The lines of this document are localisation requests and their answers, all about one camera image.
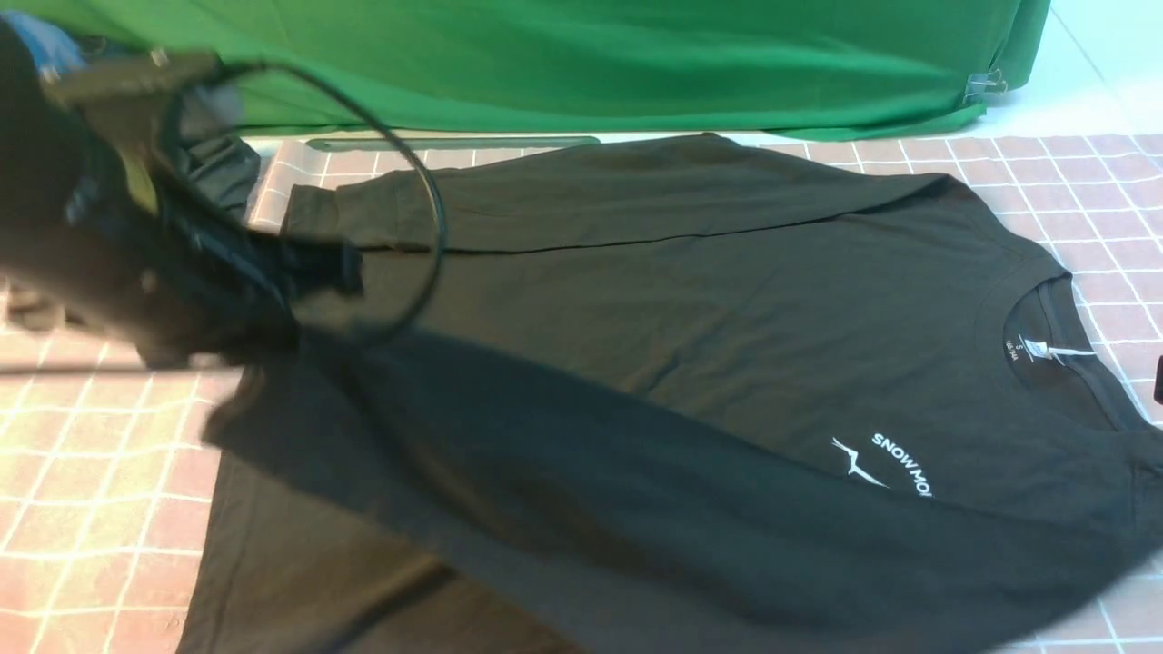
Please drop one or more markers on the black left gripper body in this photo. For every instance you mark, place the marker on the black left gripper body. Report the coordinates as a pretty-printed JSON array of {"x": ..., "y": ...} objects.
[{"x": 243, "y": 285}]

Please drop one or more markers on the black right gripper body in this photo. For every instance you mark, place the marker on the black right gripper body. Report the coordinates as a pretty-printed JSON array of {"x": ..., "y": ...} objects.
[{"x": 1157, "y": 387}]

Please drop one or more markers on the dark gray long-sleeved shirt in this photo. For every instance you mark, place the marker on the dark gray long-sleeved shirt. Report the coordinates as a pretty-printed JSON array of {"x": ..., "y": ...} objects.
[{"x": 678, "y": 396}]

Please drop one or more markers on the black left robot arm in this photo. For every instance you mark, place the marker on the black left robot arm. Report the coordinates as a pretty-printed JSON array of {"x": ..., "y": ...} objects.
[{"x": 99, "y": 220}]

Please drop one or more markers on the dark crumpled garment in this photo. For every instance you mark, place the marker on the dark crumpled garment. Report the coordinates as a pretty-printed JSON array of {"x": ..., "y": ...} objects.
[{"x": 225, "y": 169}]

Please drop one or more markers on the pink checkered tablecloth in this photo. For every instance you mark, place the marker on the pink checkered tablecloth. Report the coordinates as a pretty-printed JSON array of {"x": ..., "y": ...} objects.
[{"x": 106, "y": 491}]

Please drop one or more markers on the green ruler strip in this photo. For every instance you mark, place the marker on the green ruler strip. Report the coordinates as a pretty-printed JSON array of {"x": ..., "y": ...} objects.
[{"x": 449, "y": 144}]

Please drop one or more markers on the blue garment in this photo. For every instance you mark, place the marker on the blue garment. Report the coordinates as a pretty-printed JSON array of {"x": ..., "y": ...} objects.
[{"x": 54, "y": 51}]

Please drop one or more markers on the green backdrop cloth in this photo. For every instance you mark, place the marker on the green backdrop cloth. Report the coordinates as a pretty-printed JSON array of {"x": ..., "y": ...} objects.
[{"x": 817, "y": 70}]

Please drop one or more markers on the clear binder clip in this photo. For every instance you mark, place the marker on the clear binder clip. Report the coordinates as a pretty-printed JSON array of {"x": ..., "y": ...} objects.
[{"x": 984, "y": 85}]

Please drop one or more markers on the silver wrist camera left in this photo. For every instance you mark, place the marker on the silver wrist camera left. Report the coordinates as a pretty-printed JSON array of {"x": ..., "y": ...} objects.
[{"x": 158, "y": 73}]

